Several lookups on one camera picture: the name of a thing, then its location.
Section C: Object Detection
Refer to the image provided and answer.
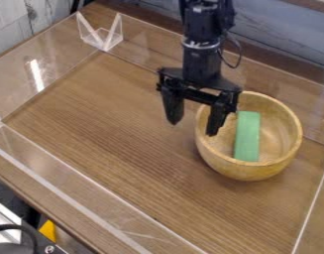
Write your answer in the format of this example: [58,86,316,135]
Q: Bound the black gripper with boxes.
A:
[156,48,241,136]

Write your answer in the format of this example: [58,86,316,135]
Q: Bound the green rectangular block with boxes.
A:
[233,111,260,162]

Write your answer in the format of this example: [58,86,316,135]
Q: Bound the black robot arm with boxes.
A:
[156,0,243,136]

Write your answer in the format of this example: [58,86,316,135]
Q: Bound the yellow sticker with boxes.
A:
[38,220,57,242]

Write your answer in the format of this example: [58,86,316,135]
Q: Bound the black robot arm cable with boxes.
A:
[217,31,243,70]

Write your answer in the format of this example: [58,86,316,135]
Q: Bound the clear acrylic tray wall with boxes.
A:
[0,6,324,254]

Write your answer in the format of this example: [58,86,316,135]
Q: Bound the clear acrylic corner bracket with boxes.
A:
[76,13,122,52]

